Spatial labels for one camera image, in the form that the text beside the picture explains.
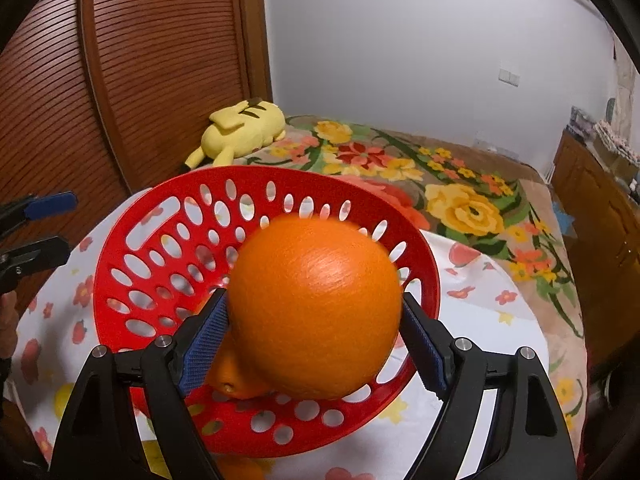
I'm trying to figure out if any wooden cabinet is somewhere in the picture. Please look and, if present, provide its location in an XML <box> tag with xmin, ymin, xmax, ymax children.
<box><xmin>552</xmin><ymin>130</ymin><xmax>640</xmax><ymax>311</ymax></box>

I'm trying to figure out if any white flower-print tablecloth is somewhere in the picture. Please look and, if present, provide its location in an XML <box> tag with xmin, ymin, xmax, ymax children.
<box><xmin>10</xmin><ymin>190</ymin><xmax>551</xmax><ymax>480</ymax></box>

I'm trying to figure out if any wooden louvered wardrobe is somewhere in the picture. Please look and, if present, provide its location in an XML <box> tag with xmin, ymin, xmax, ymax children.
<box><xmin>0</xmin><ymin>0</ymin><xmax>273</xmax><ymax>241</ymax></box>

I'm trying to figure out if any pile of small boxes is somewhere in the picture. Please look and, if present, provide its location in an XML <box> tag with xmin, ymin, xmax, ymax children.
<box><xmin>567</xmin><ymin>105</ymin><xmax>640</xmax><ymax>171</ymax></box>

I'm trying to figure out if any red perforated plastic basket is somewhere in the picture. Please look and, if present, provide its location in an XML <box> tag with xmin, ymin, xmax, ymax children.
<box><xmin>92</xmin><ymin>166</ymin><xmax>442</xmax><ymax>458</ymax></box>

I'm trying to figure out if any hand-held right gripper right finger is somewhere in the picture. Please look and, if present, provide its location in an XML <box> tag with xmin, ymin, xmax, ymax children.
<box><xmin>400</xmin><ymin>291</ymin><xmax>576</xmax><ymax>480</ymax></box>

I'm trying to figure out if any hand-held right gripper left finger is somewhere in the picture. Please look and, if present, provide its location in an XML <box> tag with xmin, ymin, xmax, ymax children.
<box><xmin>50</xmin><ymin>287</ymin><xmax>231</xmax><ymax>480</ymax></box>

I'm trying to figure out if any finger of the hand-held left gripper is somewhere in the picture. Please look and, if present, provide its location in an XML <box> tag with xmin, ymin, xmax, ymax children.
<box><xmin>0</xmin><ymin>191</ymin><xmax>79</xmax><ymax>238</ymax></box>
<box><xmin>0</xmin><ymin>236</ymin><xmax>71</xmax><ymax>291</ymax></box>

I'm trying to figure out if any yellow plush toy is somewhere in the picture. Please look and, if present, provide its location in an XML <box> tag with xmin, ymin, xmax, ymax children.
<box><xmin>184</xmin><ymin>96</ymin><xmax>287</xmax><ymax>170</ymax></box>

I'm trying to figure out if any large orange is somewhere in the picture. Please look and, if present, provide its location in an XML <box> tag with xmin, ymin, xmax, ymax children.
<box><xmin>207</xmin><ymin>327</ymin><xmax>273</xmax><ymax>401</ymax></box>
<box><xmin>226</xmin><ymin>215</ymin><xmax>403</xmax><ymax>401</ymax></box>

